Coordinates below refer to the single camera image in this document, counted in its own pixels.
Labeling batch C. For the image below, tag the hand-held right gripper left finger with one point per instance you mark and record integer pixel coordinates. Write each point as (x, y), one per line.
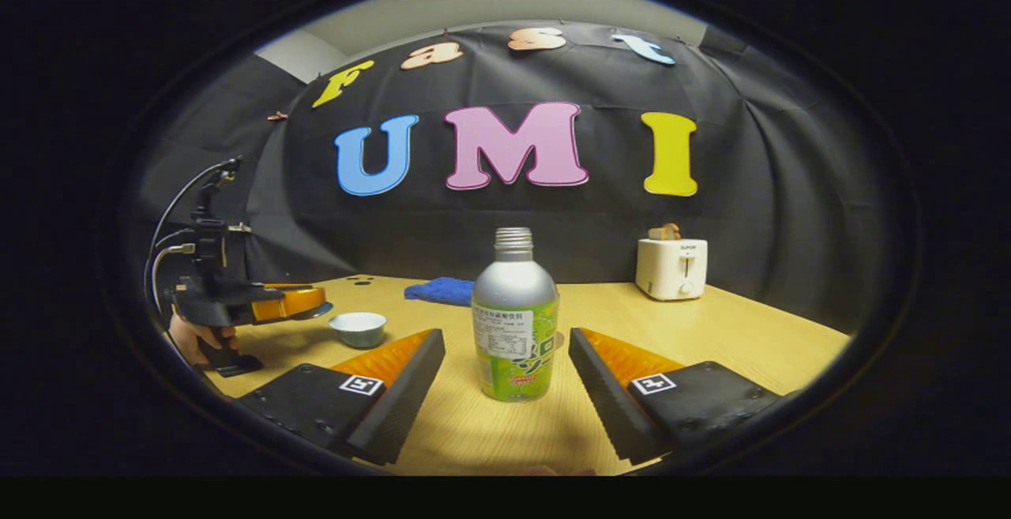
(403, 408)

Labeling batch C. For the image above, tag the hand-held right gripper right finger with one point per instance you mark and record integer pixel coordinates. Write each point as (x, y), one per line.
(608, 400)

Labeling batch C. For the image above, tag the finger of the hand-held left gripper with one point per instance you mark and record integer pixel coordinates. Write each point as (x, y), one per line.
(292, 286)
(288, 304)

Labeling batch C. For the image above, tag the blue teacup lid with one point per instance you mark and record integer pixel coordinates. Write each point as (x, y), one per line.
(316, 313)

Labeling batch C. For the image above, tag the blue white teacup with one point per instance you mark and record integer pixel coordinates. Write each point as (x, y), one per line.
(358, 331)

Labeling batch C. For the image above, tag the silver green water bottle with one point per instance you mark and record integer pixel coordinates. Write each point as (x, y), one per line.
(513, 306)

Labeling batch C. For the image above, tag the metal clip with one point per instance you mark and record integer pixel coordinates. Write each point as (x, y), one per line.
(239, 227)

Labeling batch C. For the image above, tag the blue cloth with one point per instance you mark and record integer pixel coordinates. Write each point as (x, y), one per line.
(439, 291)

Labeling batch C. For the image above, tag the white toaster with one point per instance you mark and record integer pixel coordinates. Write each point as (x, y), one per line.
(671, 268)

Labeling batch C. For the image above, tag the black backdrop cloth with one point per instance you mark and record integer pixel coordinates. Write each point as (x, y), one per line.
(569, 227)

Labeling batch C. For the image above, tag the toasted bread slice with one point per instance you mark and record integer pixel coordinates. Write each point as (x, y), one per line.
(665, 231)

